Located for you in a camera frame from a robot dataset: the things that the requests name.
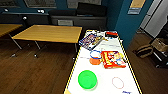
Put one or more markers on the small green object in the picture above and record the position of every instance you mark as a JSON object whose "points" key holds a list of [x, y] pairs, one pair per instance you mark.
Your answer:
{"points": [[87, 80]]}

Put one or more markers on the colourful board game box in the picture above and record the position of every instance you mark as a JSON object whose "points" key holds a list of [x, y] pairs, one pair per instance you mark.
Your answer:
{"points": [[90, 40]]}

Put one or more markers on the blue rimmed bowl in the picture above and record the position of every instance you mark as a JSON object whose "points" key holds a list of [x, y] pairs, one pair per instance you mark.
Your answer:
{"points": [[95, 54]]}

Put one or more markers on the orange bowl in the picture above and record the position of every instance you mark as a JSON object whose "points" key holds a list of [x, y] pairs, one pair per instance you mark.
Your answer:
{"points": [[95, 61]]}

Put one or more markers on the white paper sheet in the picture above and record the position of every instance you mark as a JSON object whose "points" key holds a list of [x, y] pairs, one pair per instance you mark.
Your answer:
{"points": [[110, 44]]}

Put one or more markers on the small red object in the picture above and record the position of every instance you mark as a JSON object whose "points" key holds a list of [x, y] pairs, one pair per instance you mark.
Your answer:
{"points": [[111, 33]]}

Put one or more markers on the flat orange object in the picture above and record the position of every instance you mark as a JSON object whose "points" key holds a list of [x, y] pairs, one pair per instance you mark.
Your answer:
{"points": [[113, 60]]}

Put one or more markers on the white table with items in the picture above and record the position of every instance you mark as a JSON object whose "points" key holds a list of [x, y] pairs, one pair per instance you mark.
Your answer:
{"points": [[103, 76]]}

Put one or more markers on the long yellow wooden bench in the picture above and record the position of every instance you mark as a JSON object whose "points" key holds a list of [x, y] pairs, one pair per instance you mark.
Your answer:
{"points": [[50, 33]]}

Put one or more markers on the black bag on sofa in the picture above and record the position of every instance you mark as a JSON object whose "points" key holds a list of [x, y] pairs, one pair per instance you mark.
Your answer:
{"points": [[91, 9]]}

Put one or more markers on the brown floor bag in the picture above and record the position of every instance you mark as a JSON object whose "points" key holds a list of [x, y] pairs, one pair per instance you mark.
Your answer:
{"points": [[144, 51]]}

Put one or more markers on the cardboard box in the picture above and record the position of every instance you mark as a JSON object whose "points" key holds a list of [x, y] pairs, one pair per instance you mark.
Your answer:
{"points": [[159, 45]]}

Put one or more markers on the dark grey wall sofa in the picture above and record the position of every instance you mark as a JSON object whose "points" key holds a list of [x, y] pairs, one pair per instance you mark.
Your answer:
{"points": [[66, 20]]}

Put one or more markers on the glass window in blue wall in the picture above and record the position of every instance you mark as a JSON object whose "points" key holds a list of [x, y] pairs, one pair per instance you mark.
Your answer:
{"points": [[83, 3], [40, 2]]}

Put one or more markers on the yellow framed wall sign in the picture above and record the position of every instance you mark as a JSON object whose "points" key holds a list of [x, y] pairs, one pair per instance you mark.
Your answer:
{"points": [[136, 6]]}

